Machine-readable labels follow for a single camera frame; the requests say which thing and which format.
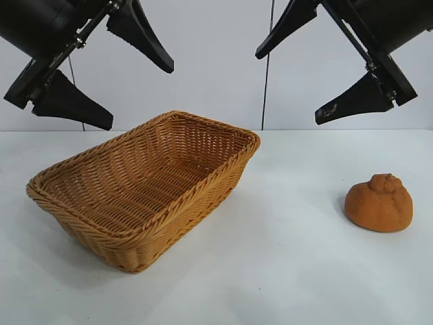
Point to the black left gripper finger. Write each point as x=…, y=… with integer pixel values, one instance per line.
x=138, y=34
x=71, y=105

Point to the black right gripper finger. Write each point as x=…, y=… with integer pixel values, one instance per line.
x=362, y=98
x=291, y=27

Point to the brown bread roll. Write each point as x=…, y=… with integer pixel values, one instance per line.
x=375, y=210

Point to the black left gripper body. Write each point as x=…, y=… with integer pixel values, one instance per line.
x=40, y=23

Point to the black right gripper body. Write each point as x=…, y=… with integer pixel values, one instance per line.
x=392, y=23

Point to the tan woven wicker basket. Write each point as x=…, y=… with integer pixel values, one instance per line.
x=152, y=176

